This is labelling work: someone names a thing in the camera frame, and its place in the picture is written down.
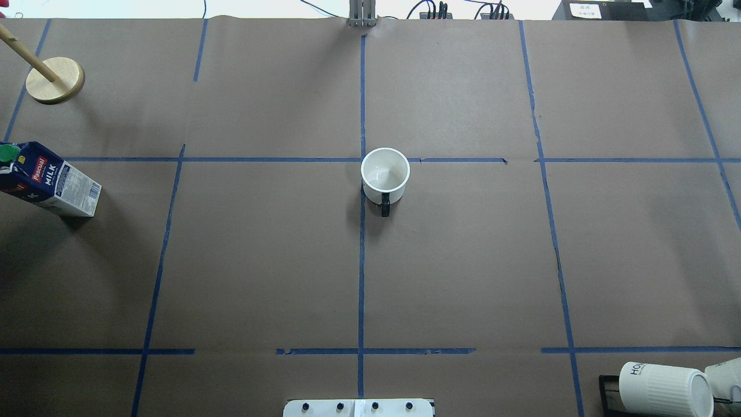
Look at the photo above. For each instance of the wooden stand with round base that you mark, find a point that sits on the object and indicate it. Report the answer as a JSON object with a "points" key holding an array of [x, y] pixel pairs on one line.
{"points": [[51, 81]]}

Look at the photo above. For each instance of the orange black connector block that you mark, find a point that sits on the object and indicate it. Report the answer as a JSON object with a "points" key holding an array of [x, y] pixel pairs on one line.
{"points": [[436, 10], [493, 11]]}

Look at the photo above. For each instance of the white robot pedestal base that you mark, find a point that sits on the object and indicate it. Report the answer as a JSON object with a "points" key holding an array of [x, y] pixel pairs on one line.
{"points": [[360, 407]]}

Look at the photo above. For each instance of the aluminium frame post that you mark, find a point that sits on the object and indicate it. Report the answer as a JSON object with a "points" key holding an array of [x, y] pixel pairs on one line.
{"points": [[362, 13]]}

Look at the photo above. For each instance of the blue white milk carton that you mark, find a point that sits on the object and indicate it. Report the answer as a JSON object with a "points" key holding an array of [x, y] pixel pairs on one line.
{"points": [[33, 173]]}

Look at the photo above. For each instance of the upper orange black connector block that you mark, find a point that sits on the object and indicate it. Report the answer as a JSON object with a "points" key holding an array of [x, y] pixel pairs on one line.
{"points": [[436, 10]]}

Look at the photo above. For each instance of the lower orange black connector block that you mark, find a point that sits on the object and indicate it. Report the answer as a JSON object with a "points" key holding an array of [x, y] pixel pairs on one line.
{"points": [[493, 11]]}

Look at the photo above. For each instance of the white ribbed mug on rack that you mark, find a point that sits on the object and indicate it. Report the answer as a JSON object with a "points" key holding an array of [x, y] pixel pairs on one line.
{"points": [[659, 390]]}

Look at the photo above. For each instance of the black box with label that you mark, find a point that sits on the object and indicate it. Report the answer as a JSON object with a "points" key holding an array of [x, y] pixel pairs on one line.
{"points": [[603, 10]]}

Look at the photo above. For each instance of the white mug black handle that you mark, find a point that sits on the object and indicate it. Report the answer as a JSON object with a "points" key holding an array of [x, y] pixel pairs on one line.
{"points": [[385, 172]]}

